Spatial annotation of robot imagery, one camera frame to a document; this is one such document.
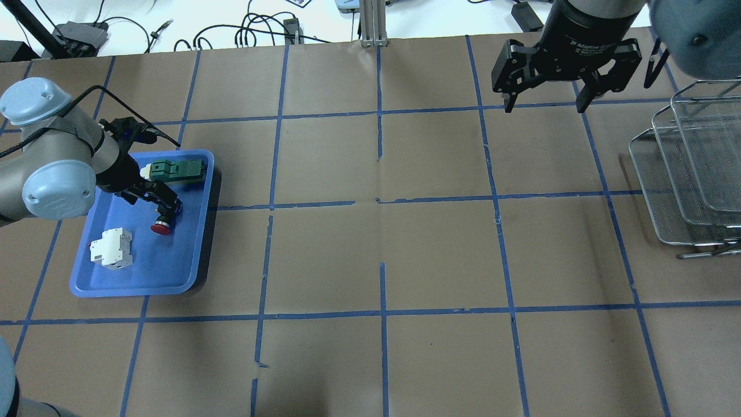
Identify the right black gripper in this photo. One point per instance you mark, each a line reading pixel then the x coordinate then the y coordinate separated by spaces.
pixel 582 29

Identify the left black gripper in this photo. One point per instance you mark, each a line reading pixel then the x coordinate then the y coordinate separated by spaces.
pixel 117 172

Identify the red push button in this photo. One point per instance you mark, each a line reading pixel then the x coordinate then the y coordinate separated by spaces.
pixel 166 221

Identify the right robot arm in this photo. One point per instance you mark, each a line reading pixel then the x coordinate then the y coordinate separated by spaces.
pixel 701 36

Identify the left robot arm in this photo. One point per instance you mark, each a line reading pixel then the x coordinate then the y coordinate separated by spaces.
pixel 65 156

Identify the green terminal block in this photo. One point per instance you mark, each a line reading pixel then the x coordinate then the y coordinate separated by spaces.
pixel 175 171

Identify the white circuit breaker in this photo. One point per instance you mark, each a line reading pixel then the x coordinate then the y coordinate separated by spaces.
pixel 113 250

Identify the blue plastic tray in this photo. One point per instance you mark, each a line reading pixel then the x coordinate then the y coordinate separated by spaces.
pixel 162 265

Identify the black power adapter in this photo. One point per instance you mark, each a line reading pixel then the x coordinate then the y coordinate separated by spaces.
pixel 525 17

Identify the black usb hub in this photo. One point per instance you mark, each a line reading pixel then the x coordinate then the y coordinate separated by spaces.
pixel 75 34

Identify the black monitor stand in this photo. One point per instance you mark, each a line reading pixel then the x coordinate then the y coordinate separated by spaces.
pixel 35 28

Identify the wire mesh shelf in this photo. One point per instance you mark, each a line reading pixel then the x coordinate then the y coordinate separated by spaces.
pixel 688 167

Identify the aluminium frame post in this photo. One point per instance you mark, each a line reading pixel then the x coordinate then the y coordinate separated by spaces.
pixel 373 24

